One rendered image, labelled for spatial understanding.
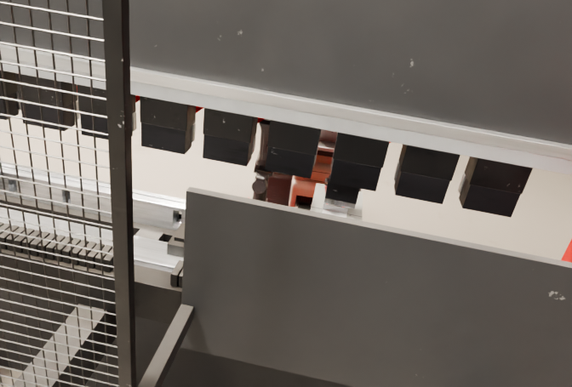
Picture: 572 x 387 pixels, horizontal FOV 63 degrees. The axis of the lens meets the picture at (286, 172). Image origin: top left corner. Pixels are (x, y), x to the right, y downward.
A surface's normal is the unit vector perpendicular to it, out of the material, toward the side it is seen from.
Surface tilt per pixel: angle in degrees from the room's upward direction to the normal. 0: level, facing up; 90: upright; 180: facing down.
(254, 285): 90
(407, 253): 90
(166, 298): 90
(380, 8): 90
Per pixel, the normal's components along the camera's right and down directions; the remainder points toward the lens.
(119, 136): -0.16, 0.43
